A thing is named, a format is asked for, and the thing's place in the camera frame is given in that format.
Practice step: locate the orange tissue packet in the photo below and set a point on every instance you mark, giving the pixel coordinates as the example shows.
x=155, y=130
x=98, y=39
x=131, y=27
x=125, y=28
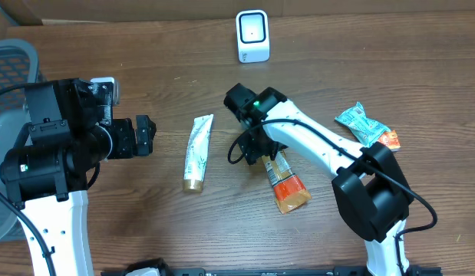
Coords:
x=390, y=140

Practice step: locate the white barcode scanner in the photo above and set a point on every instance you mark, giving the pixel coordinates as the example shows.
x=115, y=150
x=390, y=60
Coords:
x=252, y=35

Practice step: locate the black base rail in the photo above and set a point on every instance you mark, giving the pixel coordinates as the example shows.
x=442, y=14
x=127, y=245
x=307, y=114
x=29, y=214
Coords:
x=159, y=267

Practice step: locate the brown cardboard backboard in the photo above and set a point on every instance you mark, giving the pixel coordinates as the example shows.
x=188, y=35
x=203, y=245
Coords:
x=34, y=12

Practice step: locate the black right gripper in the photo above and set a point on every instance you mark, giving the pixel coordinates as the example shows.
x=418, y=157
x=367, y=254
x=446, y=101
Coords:
x=256, y=149

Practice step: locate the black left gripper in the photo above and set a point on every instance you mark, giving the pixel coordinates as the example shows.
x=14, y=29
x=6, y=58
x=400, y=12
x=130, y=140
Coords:
x=128, y=147

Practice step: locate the orange spaghetti packet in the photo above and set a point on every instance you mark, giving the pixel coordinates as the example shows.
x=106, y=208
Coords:
x=290, y=192

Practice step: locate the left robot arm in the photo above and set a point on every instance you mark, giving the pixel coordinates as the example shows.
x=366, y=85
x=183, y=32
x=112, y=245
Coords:
x=56, y=159

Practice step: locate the dark grey plastic basket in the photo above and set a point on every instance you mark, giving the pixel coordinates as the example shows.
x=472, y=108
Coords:
x=18, y=65

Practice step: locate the teal snack packet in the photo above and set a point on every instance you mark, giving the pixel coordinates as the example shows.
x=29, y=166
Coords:
x=366, y=130

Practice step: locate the white shampoo tube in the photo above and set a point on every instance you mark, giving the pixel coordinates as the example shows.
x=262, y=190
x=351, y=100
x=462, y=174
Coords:
x=197, y=154

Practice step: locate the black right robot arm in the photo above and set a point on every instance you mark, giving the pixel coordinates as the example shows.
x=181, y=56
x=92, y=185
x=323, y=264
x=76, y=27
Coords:
x=369, y=187

